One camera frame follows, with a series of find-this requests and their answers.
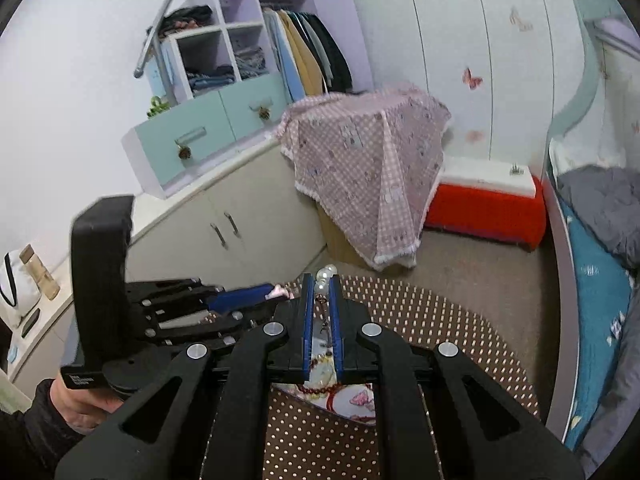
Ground person's left hand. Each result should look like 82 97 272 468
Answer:
49 374 124 434

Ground pink checkered cloth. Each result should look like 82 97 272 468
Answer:
274 84 452 271

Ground teal drawer unit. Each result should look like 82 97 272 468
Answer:
122 73 288 200

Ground grey metal box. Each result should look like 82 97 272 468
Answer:
274 304 375 426

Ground white bag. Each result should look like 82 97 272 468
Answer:
1 252 41 328

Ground beige low cabinet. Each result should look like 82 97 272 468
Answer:
8 136 331 396

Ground brown polka dot tablecloth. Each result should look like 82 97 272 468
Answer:
242 276 539 479

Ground metal stair handrail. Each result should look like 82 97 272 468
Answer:
132 0 174 79

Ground teal bed sheet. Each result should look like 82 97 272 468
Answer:
561 203 634 450

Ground hanging clothes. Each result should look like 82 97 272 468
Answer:
262 6 354 102

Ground white wardrobe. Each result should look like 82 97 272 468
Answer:
355 0 584 176

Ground beige bottle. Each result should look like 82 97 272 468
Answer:
20 245 60 301

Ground lilac cube shelf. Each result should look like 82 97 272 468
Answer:
146 0 373 105

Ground dark red bead bracelet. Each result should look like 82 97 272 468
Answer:
297 381 352 401

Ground red storage ottoman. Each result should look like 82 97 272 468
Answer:
425 156 547 252

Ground teal bunk bed frame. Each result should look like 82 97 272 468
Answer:
541 0 640 446

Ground grey duvet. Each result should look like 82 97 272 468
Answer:
556 165 639 477

